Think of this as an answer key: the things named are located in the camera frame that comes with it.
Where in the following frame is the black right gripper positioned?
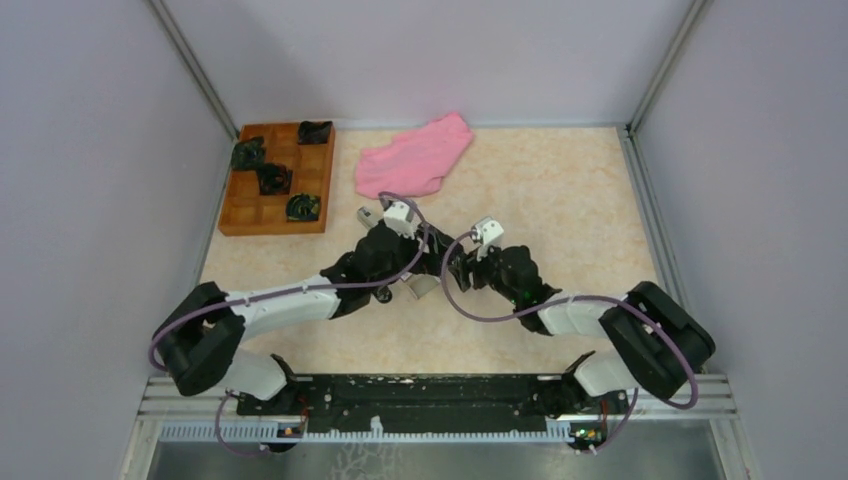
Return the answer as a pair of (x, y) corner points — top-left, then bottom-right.
(448, 239), (521, 305)

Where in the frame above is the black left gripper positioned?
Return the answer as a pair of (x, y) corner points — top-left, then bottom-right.
(369, 223), (452, 291)

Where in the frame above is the beige and black stapler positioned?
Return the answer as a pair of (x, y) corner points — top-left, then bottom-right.
(357, 207), (382, 230)

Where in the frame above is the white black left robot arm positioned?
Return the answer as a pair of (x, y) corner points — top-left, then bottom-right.
(149, 221), (453, 414)

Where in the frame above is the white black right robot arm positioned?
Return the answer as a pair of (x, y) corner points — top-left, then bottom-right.
(441, 243), (716, 412)

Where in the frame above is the pink cloth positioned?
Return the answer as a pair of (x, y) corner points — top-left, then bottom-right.
(354, 112), (474, 199)

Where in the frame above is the dark rolled sock back right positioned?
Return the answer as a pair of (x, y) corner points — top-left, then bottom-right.
(297, 121), (334, 145)

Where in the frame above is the orange wooden compartment tray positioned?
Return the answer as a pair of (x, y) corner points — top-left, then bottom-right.
(218, 122), (335, 236)

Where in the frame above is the dark rolled sock back left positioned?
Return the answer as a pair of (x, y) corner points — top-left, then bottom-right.
(230, 136), (266, 171)

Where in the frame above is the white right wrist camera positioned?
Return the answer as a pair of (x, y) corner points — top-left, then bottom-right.
(471, 216), (505, 261)

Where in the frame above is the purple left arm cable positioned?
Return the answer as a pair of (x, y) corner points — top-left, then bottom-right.
(146, 191), (432, 460)

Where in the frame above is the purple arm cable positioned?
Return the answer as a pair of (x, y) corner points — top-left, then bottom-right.
(146, 191), (432, 460)
(439, 228), (700, 456)

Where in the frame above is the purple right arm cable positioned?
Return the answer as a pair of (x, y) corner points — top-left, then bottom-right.
(439, 228), (700, 456)

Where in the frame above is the aluminium frame rail right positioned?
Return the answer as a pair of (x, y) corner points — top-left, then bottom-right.
(615, 124), (694, 316)

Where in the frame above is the aluminium frame rail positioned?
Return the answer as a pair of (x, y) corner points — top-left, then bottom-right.
(615, 124), (694, 316)
(137, 374), (738, 420)

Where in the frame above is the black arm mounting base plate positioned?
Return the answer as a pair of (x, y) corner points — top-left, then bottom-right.
(236, 374), (628, 434)

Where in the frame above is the white slotted cable duct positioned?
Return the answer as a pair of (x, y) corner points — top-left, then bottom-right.
(159, 417), (575, 444)

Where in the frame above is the aluminium front frame rail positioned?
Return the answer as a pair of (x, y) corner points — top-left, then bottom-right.
(137, 374), (738, 420)

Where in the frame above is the aluminium frame corner post right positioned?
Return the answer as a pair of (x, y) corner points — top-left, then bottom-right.
(627, 0), (714, 137)

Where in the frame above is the aluminium frame corner post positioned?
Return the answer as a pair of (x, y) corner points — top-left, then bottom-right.
(627, 0), (714, 137)
(142, 0), (240, 140)

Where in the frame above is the aluminium frame corner post left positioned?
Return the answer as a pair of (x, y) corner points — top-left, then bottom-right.
(142, 0), (240, 140)

